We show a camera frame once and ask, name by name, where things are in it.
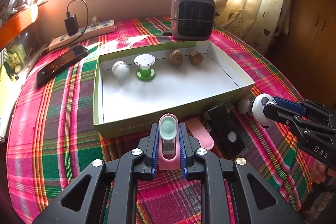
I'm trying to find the white shelf board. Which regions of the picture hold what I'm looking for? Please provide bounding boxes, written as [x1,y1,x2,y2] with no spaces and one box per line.
[0,98,12,143]

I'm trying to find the small grey fan heater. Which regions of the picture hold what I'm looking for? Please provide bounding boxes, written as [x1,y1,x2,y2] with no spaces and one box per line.
[171,0,216,41]

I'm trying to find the brown walnut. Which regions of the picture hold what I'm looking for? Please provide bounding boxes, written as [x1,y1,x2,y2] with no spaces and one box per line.
[189,50,203,64]
[168,50,183,65]

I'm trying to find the plain pink clip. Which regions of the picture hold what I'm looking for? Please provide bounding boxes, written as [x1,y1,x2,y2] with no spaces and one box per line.
[185,118,214,151]

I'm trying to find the pink clip with mint pad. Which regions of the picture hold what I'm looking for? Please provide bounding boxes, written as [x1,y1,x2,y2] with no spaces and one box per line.
[157,113,182,170]

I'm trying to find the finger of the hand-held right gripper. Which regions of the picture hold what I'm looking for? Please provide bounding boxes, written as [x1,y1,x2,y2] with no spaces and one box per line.
[273,97,336,132]
[263,103,336,169]

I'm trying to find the pink green plaid tablecloth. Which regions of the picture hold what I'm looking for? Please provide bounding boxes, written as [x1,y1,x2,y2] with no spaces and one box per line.
[7,15,315,224]

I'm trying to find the black charger cable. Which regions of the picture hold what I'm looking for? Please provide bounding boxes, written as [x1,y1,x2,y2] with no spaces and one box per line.
[66,0,89,42]

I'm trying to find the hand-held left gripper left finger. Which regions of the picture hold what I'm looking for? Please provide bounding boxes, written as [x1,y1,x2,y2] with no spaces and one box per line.
[33,124,160,224]

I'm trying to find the black handheld device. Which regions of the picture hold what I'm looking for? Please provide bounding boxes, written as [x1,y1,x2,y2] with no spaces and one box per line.
[206,103,244,159]

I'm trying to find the beige power strip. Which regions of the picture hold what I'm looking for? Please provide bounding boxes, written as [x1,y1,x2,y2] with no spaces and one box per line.
[49,20,116,52]

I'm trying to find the green cardboard box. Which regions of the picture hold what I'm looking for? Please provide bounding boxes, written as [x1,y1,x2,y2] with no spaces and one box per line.
[93,40,256,139]

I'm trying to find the green spool with white top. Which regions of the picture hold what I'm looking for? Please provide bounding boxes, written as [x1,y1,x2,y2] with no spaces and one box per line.
[134,54,156,81]

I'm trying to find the black charger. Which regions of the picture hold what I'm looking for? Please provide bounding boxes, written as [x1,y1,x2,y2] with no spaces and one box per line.
[64,14,80,36]

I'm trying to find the orange plastic tray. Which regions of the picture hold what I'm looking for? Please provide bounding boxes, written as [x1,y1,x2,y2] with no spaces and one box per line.
[0,5,39,42]

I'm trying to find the person's right hand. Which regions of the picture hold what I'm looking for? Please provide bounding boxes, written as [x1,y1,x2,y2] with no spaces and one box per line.
[314,161,327,184]

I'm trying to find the white lidded clear jar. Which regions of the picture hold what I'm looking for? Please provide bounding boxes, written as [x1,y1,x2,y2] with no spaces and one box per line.
[112,60,130,80]

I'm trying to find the small green patterned card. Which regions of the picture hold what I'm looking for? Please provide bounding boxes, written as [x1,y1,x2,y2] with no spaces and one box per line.
[5,52,23,69]

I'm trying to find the white round ball black marks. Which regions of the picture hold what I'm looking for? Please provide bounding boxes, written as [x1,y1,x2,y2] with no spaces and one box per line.
[251,93,277,127]

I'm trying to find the black smartphone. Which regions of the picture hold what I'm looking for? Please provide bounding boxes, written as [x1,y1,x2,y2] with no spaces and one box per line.
[36,45,89,88]

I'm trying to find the cream curtain with hearts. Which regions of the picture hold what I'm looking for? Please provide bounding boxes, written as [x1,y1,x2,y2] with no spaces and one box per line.
[194,0,297,56]

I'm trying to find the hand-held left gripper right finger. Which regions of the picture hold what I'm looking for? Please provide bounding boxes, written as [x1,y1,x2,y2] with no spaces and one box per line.
[178,122,306,224]

